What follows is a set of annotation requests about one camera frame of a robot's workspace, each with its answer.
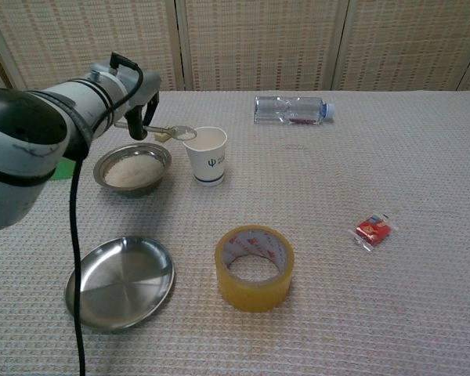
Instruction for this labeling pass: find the left black grey robot hand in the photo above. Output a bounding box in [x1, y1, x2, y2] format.
[125, 72, 162, 140]

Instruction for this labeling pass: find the metal spoon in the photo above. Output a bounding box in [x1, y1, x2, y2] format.
[114, 119, 198, 141]

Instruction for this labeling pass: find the clear plastic water bottle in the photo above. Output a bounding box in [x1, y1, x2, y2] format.
[253, 96, 336, 126]

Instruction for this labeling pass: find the large green cube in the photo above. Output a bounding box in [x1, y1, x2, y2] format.
[49, 158, 76, 181]

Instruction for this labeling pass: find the round steel plate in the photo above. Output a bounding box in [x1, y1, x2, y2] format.
[63, 235, 176, 334]

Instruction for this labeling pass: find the woven beige tablecloth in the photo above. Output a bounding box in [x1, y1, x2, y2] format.
[0, 90, 470, 376]

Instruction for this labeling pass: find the white paper cup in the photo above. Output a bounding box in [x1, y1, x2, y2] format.
[181, 126, 229, 187]

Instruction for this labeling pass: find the steel bowl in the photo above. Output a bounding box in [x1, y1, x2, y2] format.
[92, 143, 173, 198]

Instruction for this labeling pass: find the red snack packet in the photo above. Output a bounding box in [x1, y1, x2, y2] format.
[348, 211, 400, 252]

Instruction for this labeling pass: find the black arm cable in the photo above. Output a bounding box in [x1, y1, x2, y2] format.
[69, 52, 145, 376]

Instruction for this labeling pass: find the bamboo folding screen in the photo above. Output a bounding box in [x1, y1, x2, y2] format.
[0, 0, 470, 93]

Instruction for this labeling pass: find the clear packing tape roll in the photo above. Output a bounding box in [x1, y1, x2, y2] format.
[214, 224, 295, 313]

